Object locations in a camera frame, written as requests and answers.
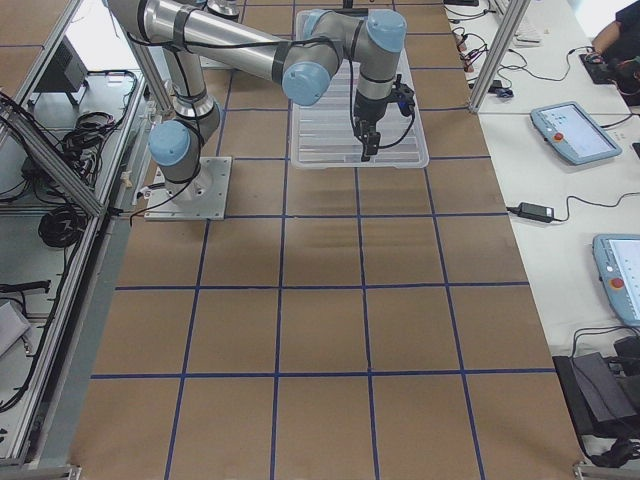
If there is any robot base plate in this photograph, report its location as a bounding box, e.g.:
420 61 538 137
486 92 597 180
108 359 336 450
144 157 232 221

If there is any teach pendant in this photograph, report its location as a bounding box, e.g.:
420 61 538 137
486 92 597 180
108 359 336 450
530 101 622 165
592 234 639 327

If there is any coiled black cable bundle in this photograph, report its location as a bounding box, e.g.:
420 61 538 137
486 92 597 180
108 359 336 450
38 202 87 251

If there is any person at desk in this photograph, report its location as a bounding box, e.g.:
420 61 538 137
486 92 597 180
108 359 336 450
592 1 639 106

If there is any teach pendant upper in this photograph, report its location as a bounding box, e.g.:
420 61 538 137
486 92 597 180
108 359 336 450
530 101 622 165

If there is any clear plastic box lid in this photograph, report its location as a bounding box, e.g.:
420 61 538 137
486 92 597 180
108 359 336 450
288 9 431 171

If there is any aluminium frame post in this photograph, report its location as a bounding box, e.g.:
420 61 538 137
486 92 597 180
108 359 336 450
468 0 530 114

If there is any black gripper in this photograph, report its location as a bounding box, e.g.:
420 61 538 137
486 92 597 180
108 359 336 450
352 92 388 161

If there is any black equipment box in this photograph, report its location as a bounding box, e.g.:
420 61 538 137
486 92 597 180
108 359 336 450
34 36 88 106

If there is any aluminium frame rail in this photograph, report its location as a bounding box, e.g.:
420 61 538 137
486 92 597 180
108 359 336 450
1 93 106 217

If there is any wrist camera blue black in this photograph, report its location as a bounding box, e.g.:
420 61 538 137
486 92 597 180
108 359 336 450
391 73 415 117

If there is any teach pendant lower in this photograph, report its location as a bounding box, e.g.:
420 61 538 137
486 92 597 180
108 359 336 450
592 234 639 327

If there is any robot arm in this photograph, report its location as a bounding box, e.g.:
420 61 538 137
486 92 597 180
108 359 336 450
106 1 414 204

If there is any black laptop power brick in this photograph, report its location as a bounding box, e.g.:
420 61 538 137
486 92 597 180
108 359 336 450
507 202 555 223

